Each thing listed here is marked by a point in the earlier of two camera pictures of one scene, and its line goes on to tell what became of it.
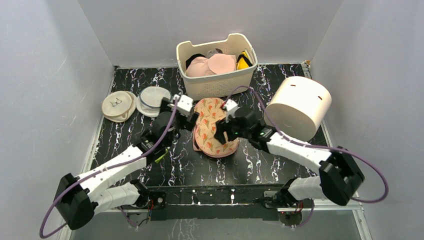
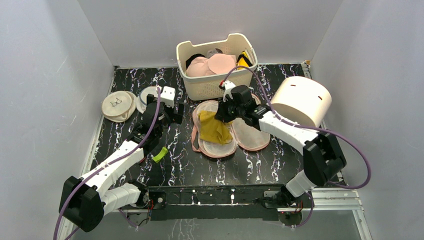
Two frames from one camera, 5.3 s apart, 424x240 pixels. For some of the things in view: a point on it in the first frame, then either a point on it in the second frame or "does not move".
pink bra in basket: x=216 y=64 does not move
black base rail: x=215 y=202 does not move
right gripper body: x=226 y=126 → x=227 y=109
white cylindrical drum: x=298 y=107 does not move
